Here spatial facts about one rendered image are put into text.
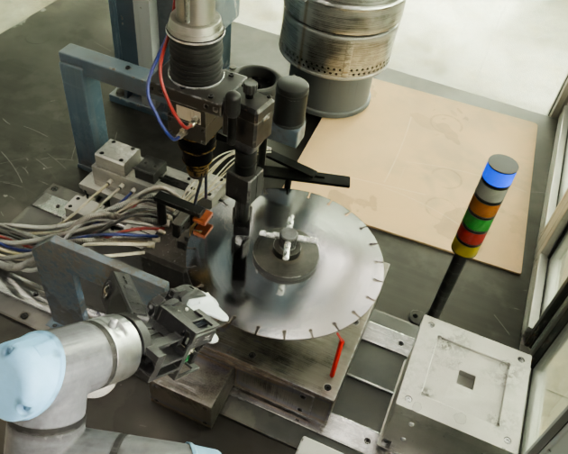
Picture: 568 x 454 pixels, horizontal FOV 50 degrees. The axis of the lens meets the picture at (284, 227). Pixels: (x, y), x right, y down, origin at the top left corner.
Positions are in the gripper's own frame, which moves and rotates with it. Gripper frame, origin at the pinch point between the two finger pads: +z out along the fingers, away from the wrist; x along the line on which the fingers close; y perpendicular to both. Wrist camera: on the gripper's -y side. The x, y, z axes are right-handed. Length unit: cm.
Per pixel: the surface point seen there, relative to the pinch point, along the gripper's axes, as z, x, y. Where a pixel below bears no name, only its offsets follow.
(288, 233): 14.4, 11.2, 0.5
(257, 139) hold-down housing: -1.7, 25.0, -2.9
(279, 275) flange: 13.0, 4.9, 2.8
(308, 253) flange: 18.7, 8.9, 3.6
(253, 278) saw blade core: 11.3, 2.7, -0.1
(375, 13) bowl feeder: 63, 52, -24
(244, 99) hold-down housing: -3.7, 29.0, -6.0
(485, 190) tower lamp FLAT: 23.6, 31.0, 22.4
